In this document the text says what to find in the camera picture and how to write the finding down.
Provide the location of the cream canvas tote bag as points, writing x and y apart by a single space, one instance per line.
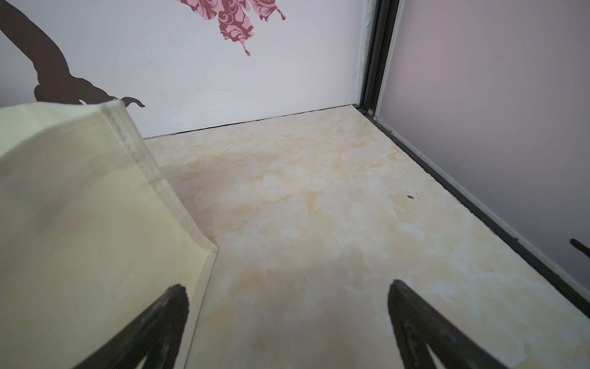
92 234

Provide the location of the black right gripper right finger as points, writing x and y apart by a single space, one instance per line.
421 332

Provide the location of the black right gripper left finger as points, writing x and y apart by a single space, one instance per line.
152 340

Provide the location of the black corner frame post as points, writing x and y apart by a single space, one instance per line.
382 29

